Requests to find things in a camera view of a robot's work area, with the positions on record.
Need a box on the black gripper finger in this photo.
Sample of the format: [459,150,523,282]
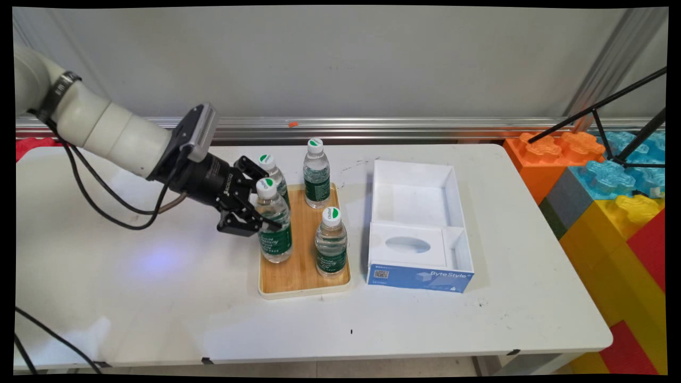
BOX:
[217,197,283,238]
[234,155,269,184]

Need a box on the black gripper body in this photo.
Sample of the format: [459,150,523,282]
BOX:
[149,152,240,213]

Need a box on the small water bottle green label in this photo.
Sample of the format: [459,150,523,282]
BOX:
[258,153,290,208]
[254,178,293,264]
[302,137,331,209]
[314,206,348,277]

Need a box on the wooden tray cream rim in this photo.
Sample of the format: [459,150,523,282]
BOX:
[259,182,352,299]

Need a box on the white organizer box blue front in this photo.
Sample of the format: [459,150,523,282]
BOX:
[366,159,475,294]

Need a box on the red foam piece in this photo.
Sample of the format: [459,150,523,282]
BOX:
[15,137,64,162]

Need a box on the orange foam building block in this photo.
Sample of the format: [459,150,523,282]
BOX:
[503,130,606,205]

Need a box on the grey foam building block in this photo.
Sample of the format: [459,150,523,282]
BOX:
[538,168,594,240]

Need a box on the blue foam building block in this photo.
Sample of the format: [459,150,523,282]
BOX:
[568,130,667,200]

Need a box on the black tripod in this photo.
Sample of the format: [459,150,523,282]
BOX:
[528,66,667,170]

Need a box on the red foam building block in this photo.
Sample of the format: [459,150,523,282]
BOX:
[627,210,667,293]

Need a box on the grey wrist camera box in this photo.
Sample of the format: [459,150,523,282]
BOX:
[170,103,220,163]

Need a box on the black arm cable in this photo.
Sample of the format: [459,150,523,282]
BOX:
[29,109,189,231]

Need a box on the aluminium rail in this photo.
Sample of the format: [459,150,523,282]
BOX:
[15,117,666,142]

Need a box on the black strap on arm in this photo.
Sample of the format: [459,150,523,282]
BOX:
[28,71,83,126]

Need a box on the aluminium profile post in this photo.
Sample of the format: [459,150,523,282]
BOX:
[563,7,668,134]

